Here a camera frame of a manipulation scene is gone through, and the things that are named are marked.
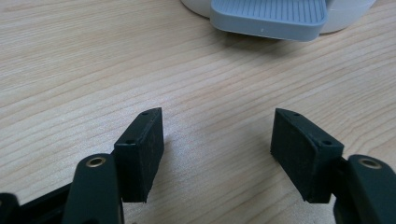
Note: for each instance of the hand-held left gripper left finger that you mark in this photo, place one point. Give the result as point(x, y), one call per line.
point(140, 155)

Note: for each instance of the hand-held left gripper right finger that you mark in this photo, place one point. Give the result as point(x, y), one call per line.
point(299, 152)

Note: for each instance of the grey ribbed tray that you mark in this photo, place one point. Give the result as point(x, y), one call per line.
point(267, 25)

